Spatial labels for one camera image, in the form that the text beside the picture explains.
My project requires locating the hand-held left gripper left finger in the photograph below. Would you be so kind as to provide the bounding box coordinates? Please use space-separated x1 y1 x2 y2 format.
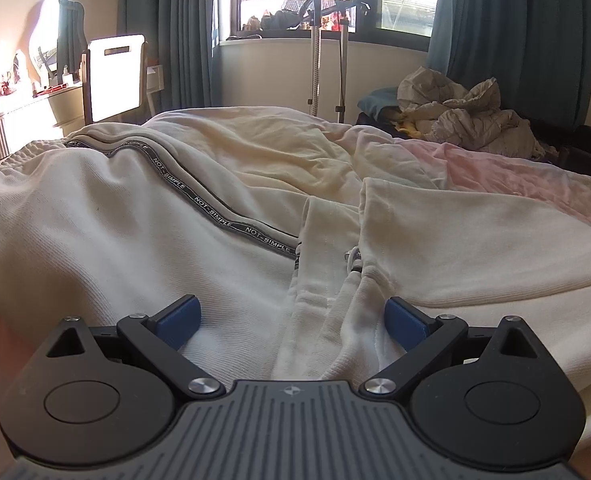
35 294 227 403

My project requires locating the blue curtain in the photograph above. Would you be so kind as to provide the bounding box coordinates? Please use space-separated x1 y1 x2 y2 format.
427 0 591 128
116 0 222 117

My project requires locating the dark bag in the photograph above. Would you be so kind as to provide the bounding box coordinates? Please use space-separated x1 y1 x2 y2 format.
244 9 309 32

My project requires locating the white vanity table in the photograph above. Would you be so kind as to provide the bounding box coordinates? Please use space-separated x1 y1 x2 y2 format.
0 82 87 167

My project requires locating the teal cushion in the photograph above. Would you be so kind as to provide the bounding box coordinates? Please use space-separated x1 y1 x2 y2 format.
358 86 402 112

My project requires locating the white hoodie with striped trim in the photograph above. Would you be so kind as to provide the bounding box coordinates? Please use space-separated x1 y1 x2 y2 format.
0 106 591 396

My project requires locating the vanity mirror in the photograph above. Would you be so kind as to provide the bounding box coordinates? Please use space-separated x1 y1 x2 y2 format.
25 0 86 88

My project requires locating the white chair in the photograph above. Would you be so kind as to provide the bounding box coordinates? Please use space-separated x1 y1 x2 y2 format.
80 34 148 125

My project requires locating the beige crumpled quilt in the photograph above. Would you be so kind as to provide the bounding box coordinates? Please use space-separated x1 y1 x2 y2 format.
397 64 559 160

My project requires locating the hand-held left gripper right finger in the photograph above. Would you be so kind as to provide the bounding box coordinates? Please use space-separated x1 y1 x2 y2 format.
359 296 552 404

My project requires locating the garment steamer stand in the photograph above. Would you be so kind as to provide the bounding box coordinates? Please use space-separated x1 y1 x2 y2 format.
298 0 371 123

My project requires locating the teal cloth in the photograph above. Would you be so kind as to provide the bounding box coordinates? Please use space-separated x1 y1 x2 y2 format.
56 0 87 70

